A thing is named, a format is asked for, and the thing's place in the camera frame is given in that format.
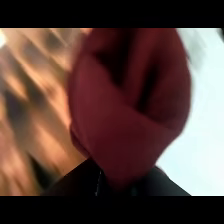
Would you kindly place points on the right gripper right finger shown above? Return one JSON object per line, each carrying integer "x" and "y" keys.
{"x": 160, "y": 186}

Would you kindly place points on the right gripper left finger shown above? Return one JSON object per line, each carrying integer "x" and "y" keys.
{"x": 78, "y": 181}

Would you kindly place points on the dark red garment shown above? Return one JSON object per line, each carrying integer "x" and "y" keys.
{"x": 126, "y": 106}

